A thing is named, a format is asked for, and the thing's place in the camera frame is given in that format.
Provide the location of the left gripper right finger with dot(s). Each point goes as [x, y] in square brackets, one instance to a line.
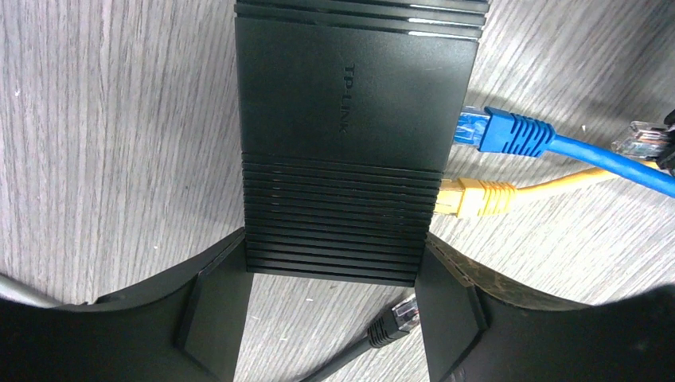
[480, 325]

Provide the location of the black network switch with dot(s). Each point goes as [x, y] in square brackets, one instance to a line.
[347, 114]

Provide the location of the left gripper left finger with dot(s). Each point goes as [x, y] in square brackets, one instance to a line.
[183, 324]

